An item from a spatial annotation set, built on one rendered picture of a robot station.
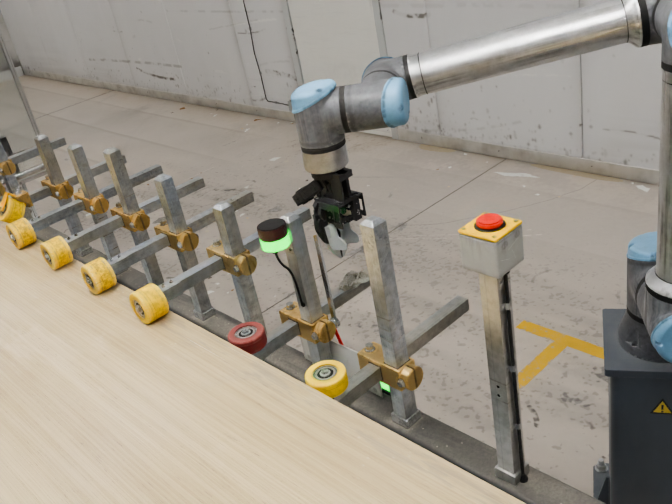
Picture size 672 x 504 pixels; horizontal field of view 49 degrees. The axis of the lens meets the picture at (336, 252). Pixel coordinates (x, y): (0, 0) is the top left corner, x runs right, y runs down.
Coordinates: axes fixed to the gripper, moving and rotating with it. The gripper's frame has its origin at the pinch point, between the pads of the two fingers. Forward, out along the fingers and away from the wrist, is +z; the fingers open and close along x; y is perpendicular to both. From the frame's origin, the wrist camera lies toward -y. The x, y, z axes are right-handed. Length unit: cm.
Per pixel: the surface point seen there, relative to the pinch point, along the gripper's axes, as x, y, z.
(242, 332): -23.5, -8.0, 10.0
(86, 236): -22, -81, 6
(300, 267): -9.1, -2.1, -0.1
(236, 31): 254, -387, 31
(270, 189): 157, -250, 101
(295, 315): -9.5, -7.8, 13.9
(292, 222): -8.5, -2.1, -10.6
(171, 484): -57, 16, 11
